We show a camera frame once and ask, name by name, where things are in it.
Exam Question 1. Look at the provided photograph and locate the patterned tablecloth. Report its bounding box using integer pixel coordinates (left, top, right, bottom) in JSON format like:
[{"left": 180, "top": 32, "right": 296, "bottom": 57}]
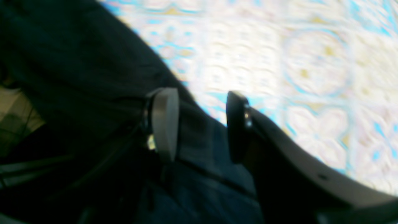
[{"left": 101, "top": 0, "right": 398, "bottom": 195}]

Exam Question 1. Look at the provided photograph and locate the black t-shirt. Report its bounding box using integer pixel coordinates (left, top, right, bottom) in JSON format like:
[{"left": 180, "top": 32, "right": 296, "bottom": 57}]
[{"left": 1, "top": 0, "right": 264, "bottom": 224}]

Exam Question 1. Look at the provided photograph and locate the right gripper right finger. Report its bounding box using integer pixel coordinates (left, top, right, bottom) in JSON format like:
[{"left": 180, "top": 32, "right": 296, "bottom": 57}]
[{"left": 226, "top": 91, "right": 398, "bottom": 224}]

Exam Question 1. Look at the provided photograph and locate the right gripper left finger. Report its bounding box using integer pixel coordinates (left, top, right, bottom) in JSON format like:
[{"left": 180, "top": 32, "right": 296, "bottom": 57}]
[{"left": 141, "top": 88, "right": 180, "bottom": 164}]

